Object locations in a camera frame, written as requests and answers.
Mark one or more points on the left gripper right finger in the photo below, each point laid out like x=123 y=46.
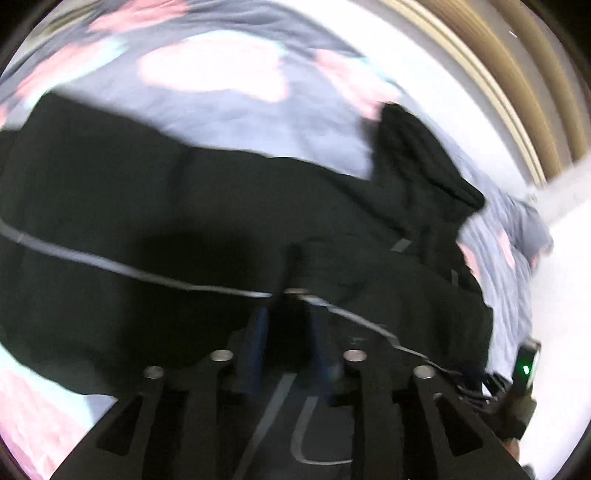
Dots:
x=409 y=421

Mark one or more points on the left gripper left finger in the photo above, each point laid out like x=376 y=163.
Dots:
x=180 y=424

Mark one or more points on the black hooded jacket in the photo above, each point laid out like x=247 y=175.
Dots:
x=125 y=252

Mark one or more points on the person's right hand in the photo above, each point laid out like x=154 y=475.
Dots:
x=512 y=446

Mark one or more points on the wooden slatted headboard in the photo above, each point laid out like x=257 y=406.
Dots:
x=524 y=71

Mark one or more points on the grey floral bed blanket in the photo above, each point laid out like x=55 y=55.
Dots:
x=258 y=77

